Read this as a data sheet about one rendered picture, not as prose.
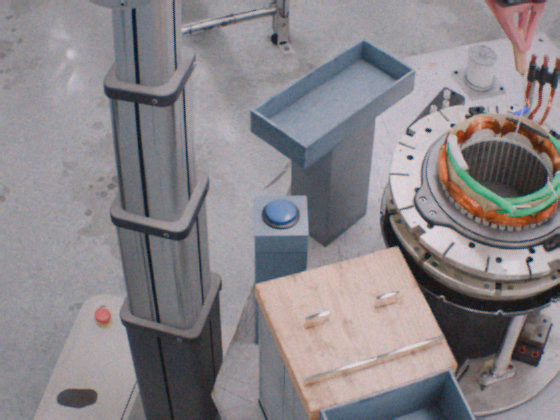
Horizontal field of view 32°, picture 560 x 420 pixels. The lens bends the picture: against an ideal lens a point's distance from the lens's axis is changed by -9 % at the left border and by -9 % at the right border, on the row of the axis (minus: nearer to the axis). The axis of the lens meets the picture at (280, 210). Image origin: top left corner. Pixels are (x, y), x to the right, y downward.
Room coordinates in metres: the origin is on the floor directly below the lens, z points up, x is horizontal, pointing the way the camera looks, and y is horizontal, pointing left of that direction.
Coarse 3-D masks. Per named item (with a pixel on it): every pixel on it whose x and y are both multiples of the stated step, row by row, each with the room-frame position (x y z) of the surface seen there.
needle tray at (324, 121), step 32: (352, 64) 1.26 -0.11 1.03; (384, 64) 1.25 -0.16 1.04; (288, 96) 1.15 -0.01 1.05; (320, 96) 1.18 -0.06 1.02; (352, 96) 1.18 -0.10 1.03; (384, 96) 1.15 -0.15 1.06; (256, 128) 1.09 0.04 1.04; (288, 128) 1.11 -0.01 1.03; (320, 128) 1.11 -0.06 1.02; (352, 128) 1.10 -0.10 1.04; (320, 160) 1.11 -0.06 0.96; (352, 160) 1.13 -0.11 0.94; (320, 192) 1.10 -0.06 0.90; (352, 192) 1.13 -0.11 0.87; (320, 224) 1.10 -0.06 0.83; (352, 224) 1.14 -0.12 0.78
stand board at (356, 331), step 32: (384, 256) 0.84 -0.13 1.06; (256, 288) 0.79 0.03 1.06; (288, 288) 0.79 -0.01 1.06; (320, 288) 0.79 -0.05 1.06; (352, 288) 0.79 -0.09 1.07; (384, 288) 0.79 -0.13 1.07; (416, 288) 0.79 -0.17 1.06; (288, 320) 0.74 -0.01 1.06; (352, 320) 0.74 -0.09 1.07; (384, 320) 0.74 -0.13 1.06; (416, 320) 0.74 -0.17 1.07; (288, 352) 0.69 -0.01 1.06; (320, 352) 0.69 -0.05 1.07; (352, 352) 0.69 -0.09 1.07; (384, 352) 0.69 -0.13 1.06; (416, 352) 0.69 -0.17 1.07; (448, 352) 0.69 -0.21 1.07; (320, 384) 0.64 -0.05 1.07; (352, 384) 0.64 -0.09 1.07; (384, 384) 0.64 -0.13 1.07
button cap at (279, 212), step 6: (270, 204) 0.94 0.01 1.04; (276, 204) 0.94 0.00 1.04; (282, 204) 0.94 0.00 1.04; (288, 204) 0.94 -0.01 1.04; (270, 210) 0.93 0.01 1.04; (276, 210) 0.93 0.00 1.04; (282, 210) 0.93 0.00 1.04; (288, 210) 0.93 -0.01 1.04; (294, 210) 0.93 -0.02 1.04; (270, 216) 0.92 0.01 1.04; (276, 216) 0.92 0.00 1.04; (282, 216) 0.92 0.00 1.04; (288, 216) 0.92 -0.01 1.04; (294, 216) 0.92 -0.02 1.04; (276, 222) 0.91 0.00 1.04; (282, 222) 0.91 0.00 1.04; (288, 222) 0.92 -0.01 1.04
